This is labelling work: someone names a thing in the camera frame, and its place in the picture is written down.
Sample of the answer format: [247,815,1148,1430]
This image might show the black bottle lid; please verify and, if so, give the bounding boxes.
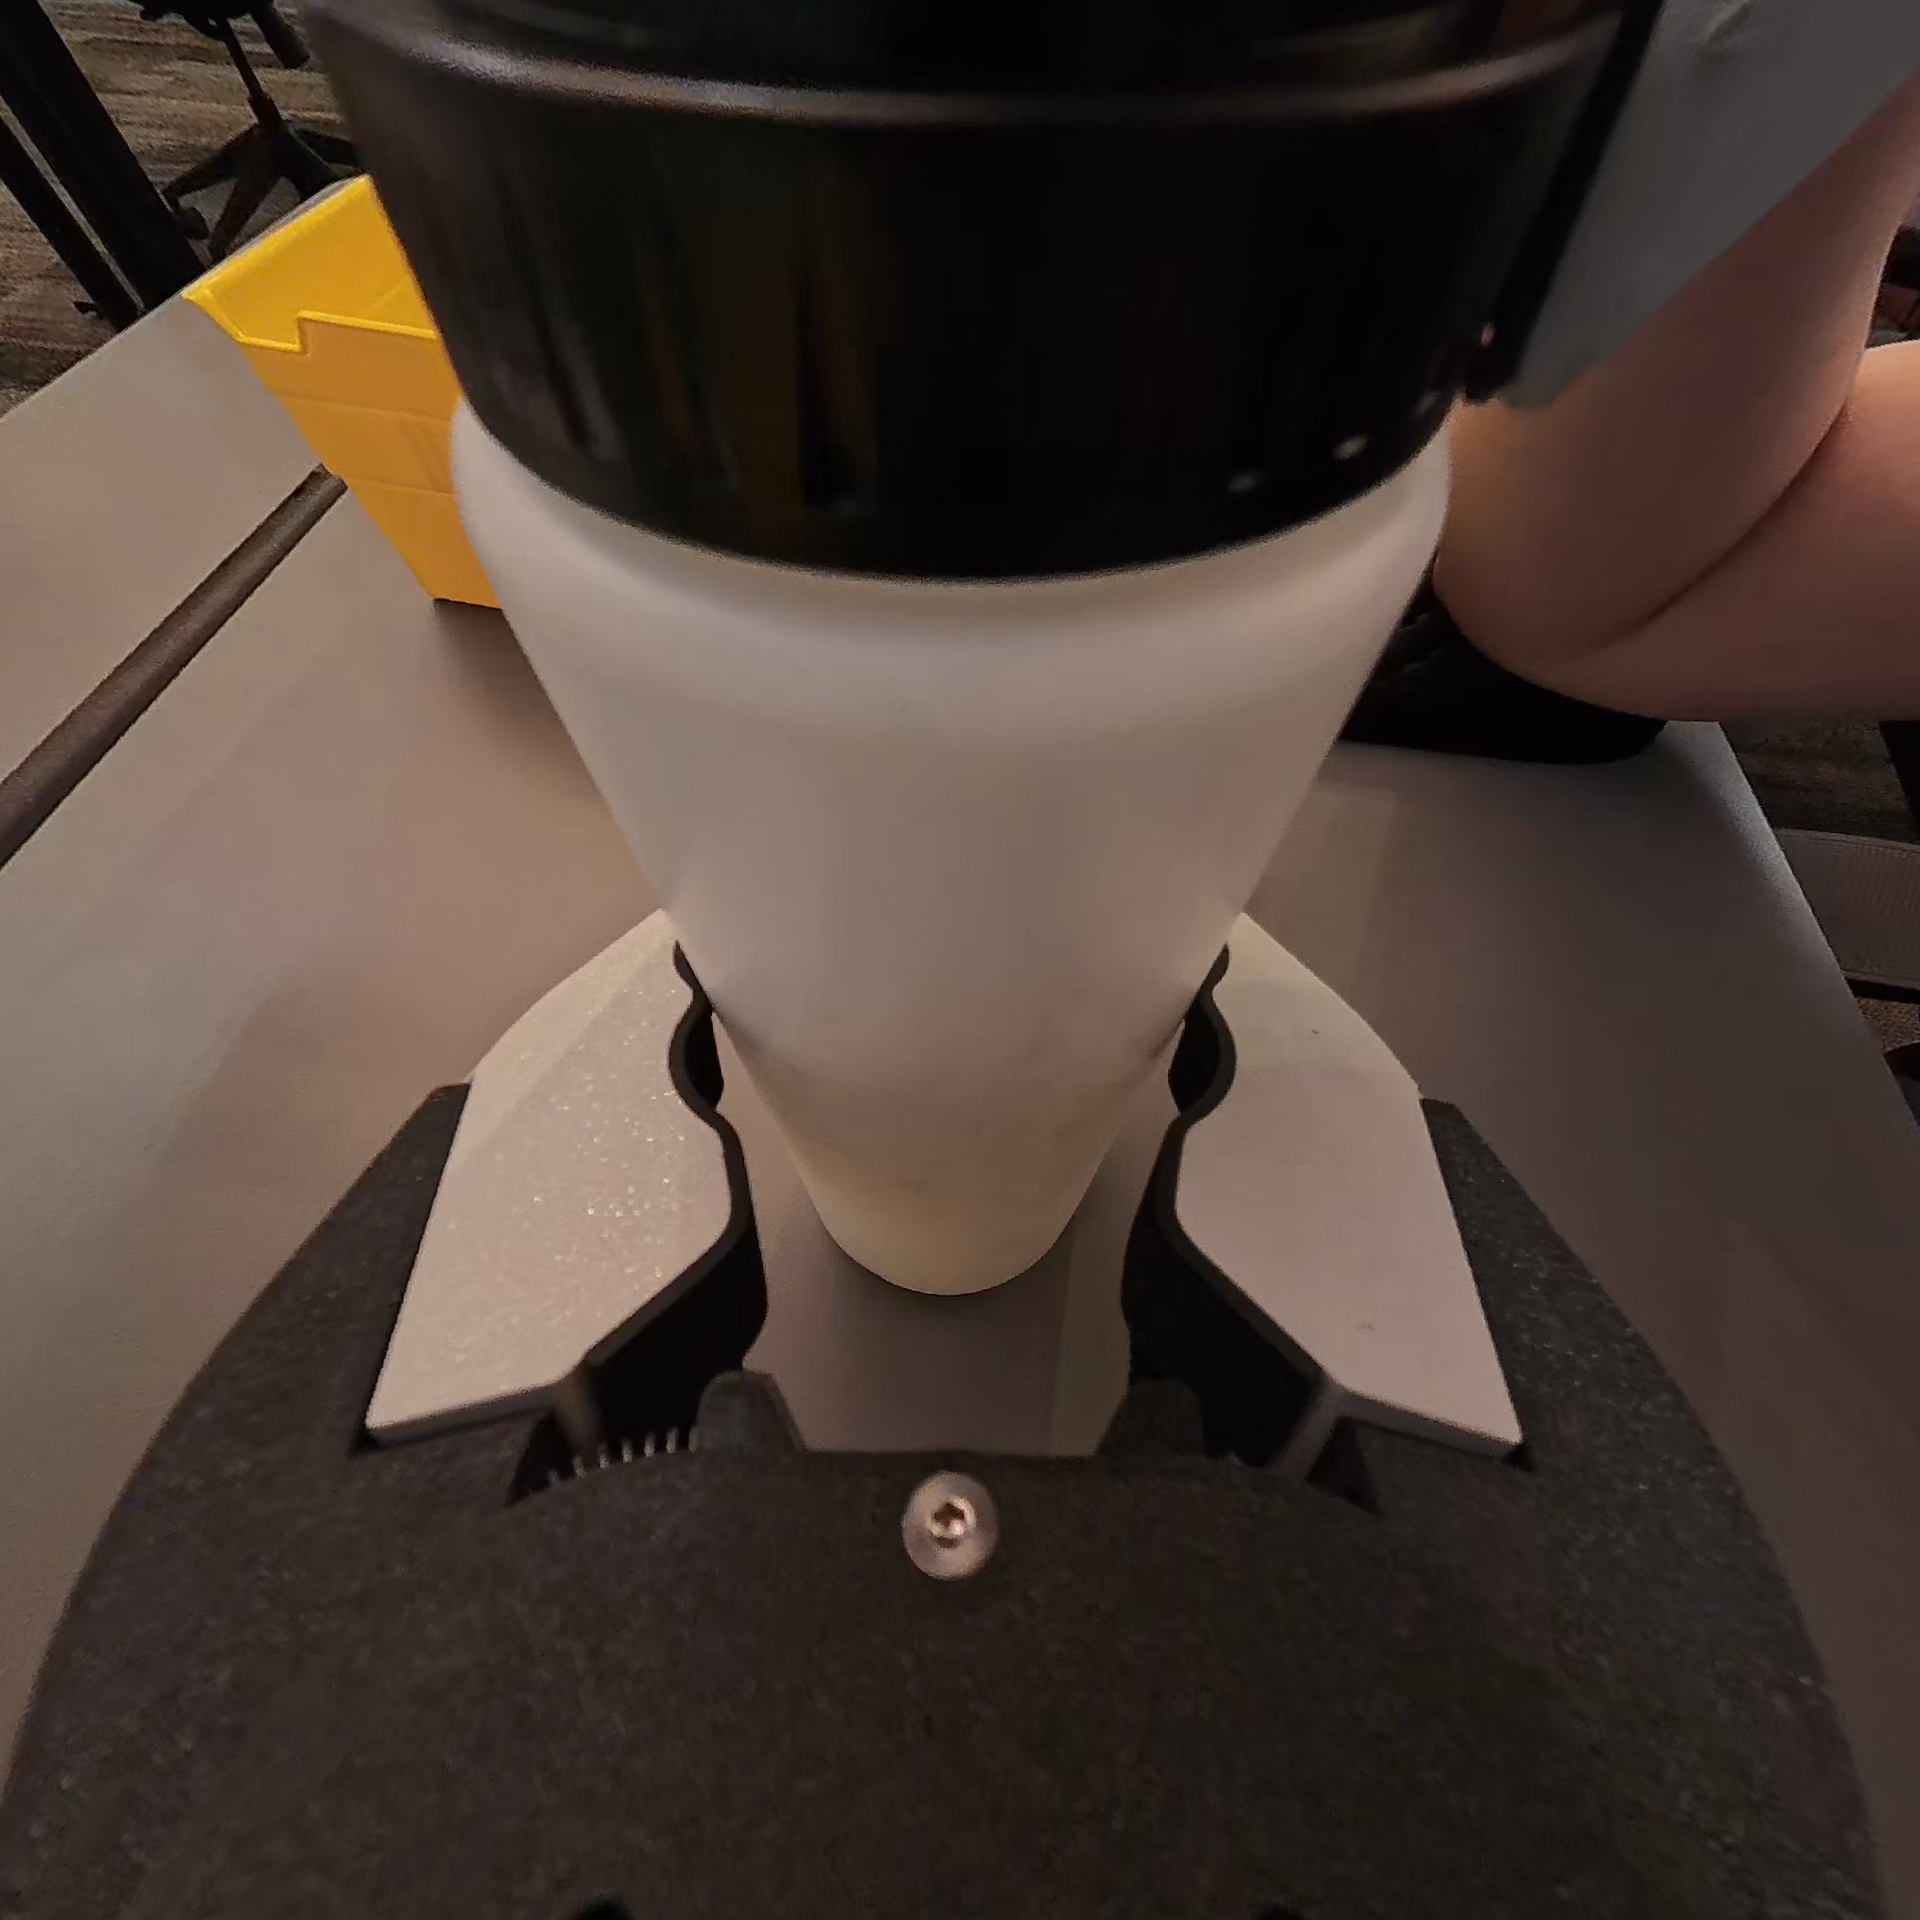
[300,0,1629,585]

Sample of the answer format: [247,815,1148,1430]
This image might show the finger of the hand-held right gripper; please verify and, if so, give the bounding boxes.
[1477,0,1920,409]

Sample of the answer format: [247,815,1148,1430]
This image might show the person's right forearm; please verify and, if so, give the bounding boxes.
[1430,113,1920,723]

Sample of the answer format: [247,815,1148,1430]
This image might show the black wrist rest pad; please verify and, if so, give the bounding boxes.
[1340,584,1670,769]

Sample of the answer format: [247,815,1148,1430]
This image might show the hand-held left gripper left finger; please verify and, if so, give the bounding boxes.
[363,921,770,1465]

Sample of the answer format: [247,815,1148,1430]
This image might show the person's leg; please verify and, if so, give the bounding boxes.
[1785,825,1920,992]

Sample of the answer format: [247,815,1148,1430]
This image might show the black metal stand legs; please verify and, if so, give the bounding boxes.
[0,0,203,326]

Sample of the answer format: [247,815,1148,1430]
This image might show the yellow plastic bin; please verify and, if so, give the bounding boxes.
[181,172,506,612]

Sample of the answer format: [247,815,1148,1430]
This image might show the black chair base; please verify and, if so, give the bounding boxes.
[157,0,361,249]

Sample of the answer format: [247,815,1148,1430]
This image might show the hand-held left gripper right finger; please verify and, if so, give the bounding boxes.
[1123,919,1526,1471]

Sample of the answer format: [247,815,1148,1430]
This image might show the white plastic bottle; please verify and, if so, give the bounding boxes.
[451,411,1457,1296]

